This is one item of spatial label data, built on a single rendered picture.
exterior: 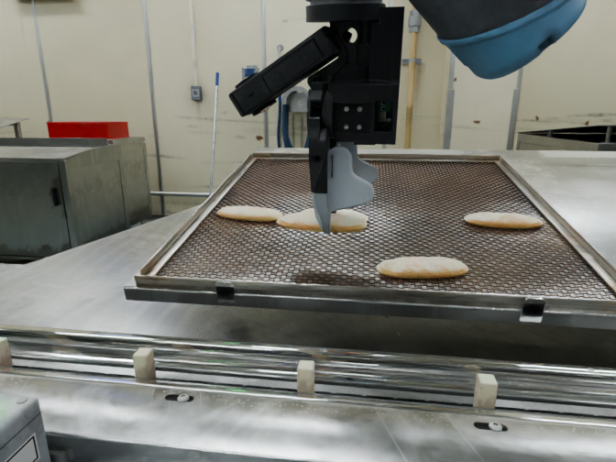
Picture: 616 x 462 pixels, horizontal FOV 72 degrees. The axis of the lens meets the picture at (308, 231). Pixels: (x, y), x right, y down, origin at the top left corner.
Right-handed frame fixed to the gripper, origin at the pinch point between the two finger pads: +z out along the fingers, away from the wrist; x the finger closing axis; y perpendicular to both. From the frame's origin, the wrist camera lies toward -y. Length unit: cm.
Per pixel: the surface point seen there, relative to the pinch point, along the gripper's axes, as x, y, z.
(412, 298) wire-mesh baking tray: -6.0, 9.7, 5.9
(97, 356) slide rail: -16.2, -18.4, 8.6
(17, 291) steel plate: -0.2, -44.5, 14.7
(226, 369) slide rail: -15.8, -6.0, 8.5
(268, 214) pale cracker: 10.9, -9.9, 5.2
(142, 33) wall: 349, -228, -20
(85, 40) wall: 344, -285, -15
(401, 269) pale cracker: -1.4, 8.7, 5.3
